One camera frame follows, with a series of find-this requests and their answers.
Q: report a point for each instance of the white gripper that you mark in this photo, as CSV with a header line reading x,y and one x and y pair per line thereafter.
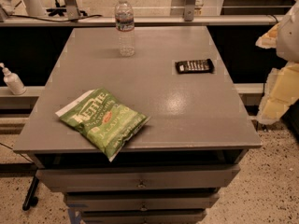
x,y
290,36

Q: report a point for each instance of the clear plastic water bottle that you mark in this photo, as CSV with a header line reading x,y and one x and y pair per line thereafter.
x,y
125,25

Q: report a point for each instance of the white pump dispenser bottle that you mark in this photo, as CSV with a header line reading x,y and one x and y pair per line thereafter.
x,y
13,81

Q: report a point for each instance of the dark chocolate bar wrapper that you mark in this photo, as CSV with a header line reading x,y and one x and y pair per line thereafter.
x,y
195,66

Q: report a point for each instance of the grey drawer cabinet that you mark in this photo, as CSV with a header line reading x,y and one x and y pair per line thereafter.
x,y
170,172

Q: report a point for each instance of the green kettle chips bag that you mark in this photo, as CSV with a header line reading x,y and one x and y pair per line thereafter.
x,y
101,118

